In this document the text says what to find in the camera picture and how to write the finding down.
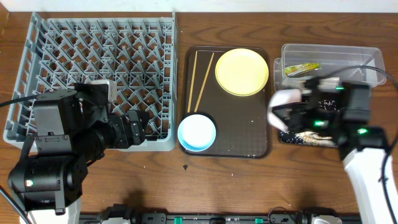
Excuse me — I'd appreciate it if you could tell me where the white bowl with food scraps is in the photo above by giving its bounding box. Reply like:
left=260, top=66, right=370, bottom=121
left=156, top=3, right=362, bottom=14
left=267, top=89, right=302, bottom=132

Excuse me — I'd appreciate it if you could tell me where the wooden chopstick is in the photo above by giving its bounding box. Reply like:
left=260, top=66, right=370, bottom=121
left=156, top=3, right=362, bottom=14
left=194, top=53, right=215, bottom=113
left=187, top=51, right=198, bottom=113

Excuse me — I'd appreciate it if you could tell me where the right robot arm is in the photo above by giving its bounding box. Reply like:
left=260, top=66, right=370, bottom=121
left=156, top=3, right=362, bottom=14
left=289, top=79, right=397, bottom=223

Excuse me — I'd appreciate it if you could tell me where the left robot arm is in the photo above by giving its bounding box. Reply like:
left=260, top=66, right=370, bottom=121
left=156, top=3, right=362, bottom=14
left=7, top=83, right=150, bottom=223

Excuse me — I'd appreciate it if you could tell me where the spilled rice food waste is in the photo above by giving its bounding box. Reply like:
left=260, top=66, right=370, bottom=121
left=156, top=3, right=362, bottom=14
left=279, top=99, right=340, bottom=147

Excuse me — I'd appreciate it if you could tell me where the black waste tray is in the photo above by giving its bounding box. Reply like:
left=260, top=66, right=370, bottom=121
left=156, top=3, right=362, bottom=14
left=269, top=89, right=338, bottom=147

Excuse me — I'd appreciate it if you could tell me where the clear plastic waste bin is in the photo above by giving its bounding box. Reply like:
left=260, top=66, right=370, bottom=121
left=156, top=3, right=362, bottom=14
left=274, top=44, right=385, bottom=91

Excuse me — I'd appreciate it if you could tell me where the grey plastic dishwasher rack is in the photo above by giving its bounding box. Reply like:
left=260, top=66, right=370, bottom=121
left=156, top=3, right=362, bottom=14
left=3, top=13, right=178, bottom=152

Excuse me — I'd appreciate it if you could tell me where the white paper napkin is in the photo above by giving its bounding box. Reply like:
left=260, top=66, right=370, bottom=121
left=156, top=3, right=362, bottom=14
left=281, top=76, right=340, bottom=91

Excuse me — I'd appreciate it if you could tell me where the green yellow wrapper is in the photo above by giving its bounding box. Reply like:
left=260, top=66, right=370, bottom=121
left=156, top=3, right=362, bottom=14
left=284, top=63, right=321, bottom=77

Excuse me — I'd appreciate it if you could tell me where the light blue bowl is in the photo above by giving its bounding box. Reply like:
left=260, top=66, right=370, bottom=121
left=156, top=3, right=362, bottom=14
left=177, top=114, right=216, bottom=152

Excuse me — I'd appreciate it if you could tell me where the dark brown serving tray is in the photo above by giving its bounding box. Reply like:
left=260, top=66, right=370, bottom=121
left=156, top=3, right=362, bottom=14
left=180, top=45, right=272, bottom=159

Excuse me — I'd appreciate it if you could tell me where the yellow round plate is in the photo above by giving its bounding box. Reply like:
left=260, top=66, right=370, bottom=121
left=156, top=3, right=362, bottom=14
left=215, top=48, right=269, bottom=96

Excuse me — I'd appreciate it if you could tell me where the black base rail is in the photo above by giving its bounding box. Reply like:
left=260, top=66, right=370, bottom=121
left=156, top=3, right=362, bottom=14
left=78, top=204, right=361, bottom=224

